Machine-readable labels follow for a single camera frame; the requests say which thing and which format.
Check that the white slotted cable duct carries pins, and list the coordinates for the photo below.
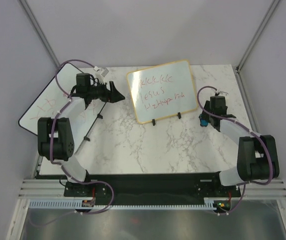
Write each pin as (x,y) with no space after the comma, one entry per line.
(80,204)

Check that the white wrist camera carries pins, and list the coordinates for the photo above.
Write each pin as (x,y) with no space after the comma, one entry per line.
(100,73)
(220,92)

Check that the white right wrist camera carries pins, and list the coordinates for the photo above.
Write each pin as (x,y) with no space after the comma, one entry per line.
(220,92)

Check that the blue whiteboard eraser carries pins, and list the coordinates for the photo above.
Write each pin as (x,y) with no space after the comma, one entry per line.
(203,122)

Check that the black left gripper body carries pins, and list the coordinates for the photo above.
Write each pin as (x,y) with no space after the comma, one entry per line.
(110,91)

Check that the black framed whiteboard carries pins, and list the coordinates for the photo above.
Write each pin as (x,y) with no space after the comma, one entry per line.
(52,99)

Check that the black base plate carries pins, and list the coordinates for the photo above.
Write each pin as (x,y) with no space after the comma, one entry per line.
(153,199)

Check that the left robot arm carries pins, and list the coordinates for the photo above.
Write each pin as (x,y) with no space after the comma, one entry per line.
(58,137)

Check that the aluminium rail frame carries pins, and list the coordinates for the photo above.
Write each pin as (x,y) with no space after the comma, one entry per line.
(203,189)

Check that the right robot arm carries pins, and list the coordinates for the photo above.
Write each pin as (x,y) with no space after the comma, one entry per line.
(257,158)

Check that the yellow framed whiteboard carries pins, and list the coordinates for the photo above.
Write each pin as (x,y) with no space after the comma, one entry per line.
(162,91)

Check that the right aluminium corner post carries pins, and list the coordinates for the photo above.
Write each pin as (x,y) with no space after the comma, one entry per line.
(263,24)

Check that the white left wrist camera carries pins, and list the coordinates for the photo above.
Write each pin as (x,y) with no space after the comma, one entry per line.
(100,73)

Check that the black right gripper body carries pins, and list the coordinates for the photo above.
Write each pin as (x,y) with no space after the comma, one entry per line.
(207,106)

